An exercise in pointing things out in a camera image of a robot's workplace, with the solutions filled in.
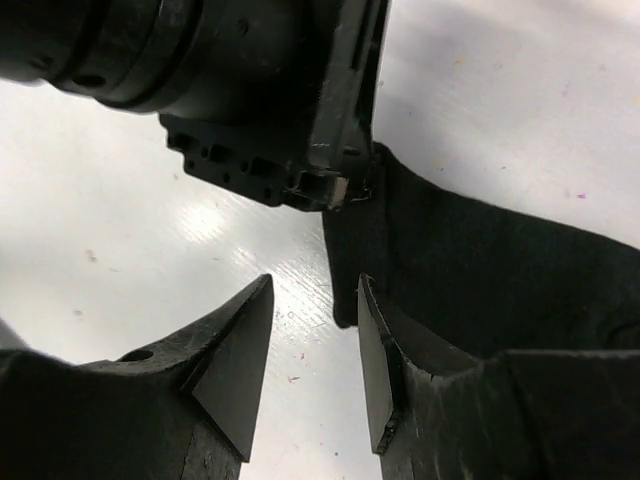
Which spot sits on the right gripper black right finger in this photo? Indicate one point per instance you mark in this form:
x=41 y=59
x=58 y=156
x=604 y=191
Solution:
x=436 y=412

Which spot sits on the black sock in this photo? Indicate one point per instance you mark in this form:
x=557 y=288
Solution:
x=481 y=277

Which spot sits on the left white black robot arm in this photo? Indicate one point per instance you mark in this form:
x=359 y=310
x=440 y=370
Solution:
x=85 y=48

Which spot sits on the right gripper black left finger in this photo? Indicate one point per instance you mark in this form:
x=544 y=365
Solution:
x=183 y=407

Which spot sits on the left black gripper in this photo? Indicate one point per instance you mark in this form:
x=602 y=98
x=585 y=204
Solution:
x=272 y=100

